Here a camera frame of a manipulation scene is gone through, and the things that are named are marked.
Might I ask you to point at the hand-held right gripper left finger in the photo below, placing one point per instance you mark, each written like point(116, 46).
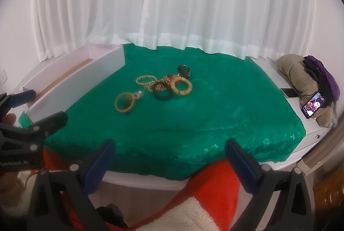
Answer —
point(99, 163)

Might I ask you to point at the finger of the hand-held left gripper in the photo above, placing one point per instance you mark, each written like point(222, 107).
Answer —
point(24, 98)
point(51, 122)

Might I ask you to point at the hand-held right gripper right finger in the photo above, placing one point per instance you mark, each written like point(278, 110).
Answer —
point(239, 163)

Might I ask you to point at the white cardboard box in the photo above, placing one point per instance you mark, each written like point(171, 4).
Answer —
point(80, 77)

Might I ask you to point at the amber bangle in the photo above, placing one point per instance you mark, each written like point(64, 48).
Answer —
point(117, 104)

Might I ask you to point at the person's left hand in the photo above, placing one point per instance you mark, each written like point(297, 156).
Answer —
point(9, 119)

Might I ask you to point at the small green cloth piece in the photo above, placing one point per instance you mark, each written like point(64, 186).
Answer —
point(25, 120)

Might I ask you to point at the orange and white blanket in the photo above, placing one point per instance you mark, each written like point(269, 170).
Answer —
point(215, 188)

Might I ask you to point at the green velvet cloth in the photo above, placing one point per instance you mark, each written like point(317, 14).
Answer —
point(188, 118)

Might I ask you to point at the dark flat phone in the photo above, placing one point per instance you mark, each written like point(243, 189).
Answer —
point(289, 93)

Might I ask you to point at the brown wooden cabinet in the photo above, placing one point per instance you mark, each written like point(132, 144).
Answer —
point(328, 190)

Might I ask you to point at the smartphone with lit screen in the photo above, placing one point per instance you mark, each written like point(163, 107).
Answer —
point(313, 106)

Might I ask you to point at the tan cloth bundle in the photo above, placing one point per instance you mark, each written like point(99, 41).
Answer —
point(293, 69)

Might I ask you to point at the black garment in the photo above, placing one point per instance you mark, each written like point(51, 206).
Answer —
point(325, 91)

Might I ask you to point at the purple garment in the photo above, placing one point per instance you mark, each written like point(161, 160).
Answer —
point(329, 75)

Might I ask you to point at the white wall socket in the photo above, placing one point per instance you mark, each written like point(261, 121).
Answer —
point(2, 76)

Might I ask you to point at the beige frame bar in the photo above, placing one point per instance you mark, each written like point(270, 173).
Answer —
point(319, 151)

